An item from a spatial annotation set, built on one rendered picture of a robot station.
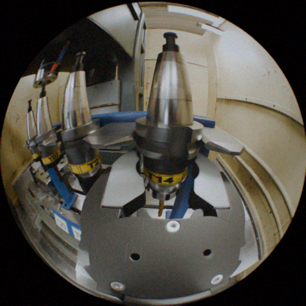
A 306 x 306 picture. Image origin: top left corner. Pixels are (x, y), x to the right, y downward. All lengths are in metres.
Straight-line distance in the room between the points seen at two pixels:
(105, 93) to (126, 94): 0.15
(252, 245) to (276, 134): 0.50
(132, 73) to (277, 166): 0.94
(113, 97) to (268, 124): 0.89
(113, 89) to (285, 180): 1.03
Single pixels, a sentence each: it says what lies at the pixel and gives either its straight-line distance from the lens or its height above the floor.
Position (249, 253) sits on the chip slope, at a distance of 0.61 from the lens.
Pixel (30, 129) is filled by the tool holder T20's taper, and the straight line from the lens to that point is 0.32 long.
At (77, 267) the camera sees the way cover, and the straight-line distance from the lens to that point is 0.59.
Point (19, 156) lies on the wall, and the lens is 1.54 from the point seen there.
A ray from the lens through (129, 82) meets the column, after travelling 0.76.
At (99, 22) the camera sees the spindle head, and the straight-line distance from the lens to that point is 0.45.
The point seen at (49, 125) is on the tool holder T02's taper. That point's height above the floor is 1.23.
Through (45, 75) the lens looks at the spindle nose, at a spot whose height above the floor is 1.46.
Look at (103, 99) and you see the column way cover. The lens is 0.77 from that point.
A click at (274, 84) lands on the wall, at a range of 0.59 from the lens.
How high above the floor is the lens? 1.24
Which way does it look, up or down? 29 degrees down
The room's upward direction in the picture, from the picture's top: 1 degrees clockwise
